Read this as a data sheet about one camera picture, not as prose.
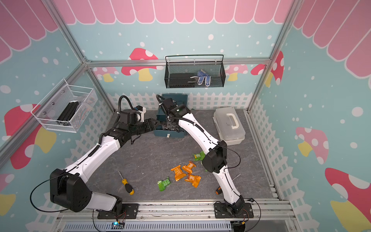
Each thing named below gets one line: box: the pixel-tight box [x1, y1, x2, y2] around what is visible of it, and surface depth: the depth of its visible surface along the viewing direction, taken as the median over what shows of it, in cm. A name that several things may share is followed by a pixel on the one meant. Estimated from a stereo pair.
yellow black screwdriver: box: [117, 170, 135, 196], surface depth 83 cm
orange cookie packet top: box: [181, 160, 197, 174], surface depth 91 cm
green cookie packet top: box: [193, 150, 206, 161], surface depth 94 cm
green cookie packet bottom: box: [156, 176, 172, 192], surface depth 85 cm
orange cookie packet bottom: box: [184, 173, 202, 189], surface depth 85 cm
